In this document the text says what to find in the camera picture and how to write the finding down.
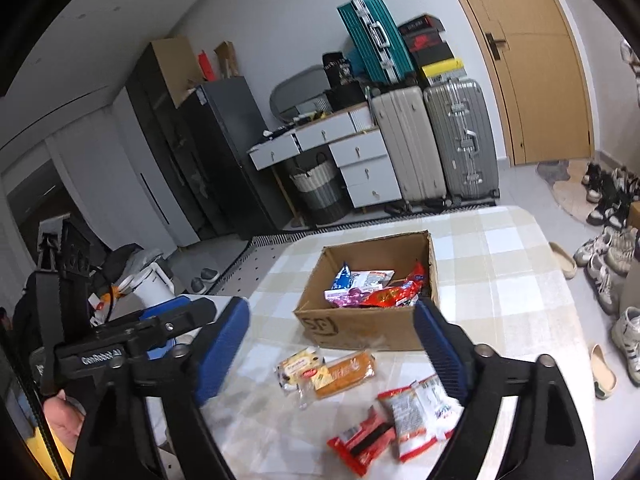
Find orange bread packet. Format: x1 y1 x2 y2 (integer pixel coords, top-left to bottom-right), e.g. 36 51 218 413
309 351 377 401

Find person's left hand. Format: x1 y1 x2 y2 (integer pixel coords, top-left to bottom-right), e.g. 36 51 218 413
44 392 86 453

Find teal suitcase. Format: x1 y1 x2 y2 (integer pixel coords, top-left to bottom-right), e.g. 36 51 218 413
336 0 418 86

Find white plastic container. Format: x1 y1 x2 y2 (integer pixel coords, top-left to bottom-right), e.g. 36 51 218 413
112 264 176 321

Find red bag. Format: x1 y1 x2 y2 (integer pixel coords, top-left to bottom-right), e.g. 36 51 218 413
197 50 218 83

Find black cloth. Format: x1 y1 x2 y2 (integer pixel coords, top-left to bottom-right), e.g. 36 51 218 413
97 243 146 281

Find brown cardboard box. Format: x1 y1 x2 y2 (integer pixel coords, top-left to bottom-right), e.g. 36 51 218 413
293 230 441 353

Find blue cookie packet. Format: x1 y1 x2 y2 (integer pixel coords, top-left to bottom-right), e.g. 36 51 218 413
332 261 355 292

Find purple candy packet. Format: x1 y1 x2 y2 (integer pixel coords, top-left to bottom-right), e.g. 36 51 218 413
324 286 378 309

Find white wardrobe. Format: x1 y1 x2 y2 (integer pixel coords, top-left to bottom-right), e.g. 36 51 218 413
45 90 201 251

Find pile of sneakers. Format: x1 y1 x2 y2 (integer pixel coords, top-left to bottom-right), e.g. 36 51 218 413
572 160 640 386

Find black refrigerator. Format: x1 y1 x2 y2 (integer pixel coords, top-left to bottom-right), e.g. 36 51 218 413
180 76 293 241

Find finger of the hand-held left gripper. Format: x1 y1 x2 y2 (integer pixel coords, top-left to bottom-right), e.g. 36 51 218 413
107 296 193 331
127 297 217 361

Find woven laundry basket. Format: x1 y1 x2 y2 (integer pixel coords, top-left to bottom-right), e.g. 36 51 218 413
289 152 346 223

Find yellow black shoebox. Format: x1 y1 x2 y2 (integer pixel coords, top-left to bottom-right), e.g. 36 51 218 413
417 57 466 83

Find black storage box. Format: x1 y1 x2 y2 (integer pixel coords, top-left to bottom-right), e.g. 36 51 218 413
325 81 368 111

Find white desk with drawers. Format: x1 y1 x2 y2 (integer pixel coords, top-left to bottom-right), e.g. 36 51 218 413
248 105 403 221

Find grey oval board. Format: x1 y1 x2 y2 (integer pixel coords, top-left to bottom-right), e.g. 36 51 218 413
270 66 331 121

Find white red snack packet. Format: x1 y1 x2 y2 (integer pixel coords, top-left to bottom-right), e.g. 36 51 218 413
376 374 465 463

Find white trash bin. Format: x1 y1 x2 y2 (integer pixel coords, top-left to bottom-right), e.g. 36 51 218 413
617 255 640 311

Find beige round rug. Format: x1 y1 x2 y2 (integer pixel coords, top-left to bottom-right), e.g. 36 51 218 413
550 170 608 226

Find black printed bag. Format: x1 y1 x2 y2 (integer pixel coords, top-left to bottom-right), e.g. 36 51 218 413
321 51 357 86

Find grey slippers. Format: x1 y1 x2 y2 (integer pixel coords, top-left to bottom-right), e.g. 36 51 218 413
190 269 221 295

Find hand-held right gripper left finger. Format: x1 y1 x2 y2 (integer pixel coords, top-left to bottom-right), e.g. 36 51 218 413
70 296 251 480

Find yellow white cake packet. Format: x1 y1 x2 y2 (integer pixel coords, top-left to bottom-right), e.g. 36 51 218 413
274 346 327 392

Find large cardboard carton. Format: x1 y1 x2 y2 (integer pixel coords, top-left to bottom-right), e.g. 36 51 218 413
150 36 201 108

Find silver suitcase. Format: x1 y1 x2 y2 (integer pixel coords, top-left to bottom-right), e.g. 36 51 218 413
422 77 501 201

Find beige slipper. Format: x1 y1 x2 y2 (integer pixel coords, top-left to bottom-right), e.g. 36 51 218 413
549 241 577 279
590 344 617 400

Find small grey mat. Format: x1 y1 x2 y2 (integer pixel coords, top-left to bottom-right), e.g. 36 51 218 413
536 159 571 183

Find red cookie packet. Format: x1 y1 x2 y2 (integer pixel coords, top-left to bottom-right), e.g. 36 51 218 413
359 280 426 309

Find beige suitcase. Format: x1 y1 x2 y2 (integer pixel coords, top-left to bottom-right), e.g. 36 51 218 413
370 85 448 206

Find black red shoebox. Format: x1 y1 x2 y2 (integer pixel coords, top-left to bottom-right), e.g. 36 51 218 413
397 15 446 48

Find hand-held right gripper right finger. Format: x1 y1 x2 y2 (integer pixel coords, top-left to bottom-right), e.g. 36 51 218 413
413 298 596 480

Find brown paper bag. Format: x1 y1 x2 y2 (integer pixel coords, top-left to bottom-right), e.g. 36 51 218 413
214 41 241 81

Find red black snack packet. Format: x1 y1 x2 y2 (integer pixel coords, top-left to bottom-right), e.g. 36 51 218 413
326 404 397 477

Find wooden door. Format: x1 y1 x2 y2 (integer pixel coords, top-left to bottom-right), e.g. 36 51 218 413
434 0 596 167

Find tall dark cabinet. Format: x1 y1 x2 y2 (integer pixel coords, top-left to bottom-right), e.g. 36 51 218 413
125 42 201 246

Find person's left forearm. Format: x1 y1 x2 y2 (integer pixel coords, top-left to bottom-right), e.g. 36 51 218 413
25 427 76 480

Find dark door handle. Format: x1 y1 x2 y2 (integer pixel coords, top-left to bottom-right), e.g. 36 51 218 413
484 31 508 61

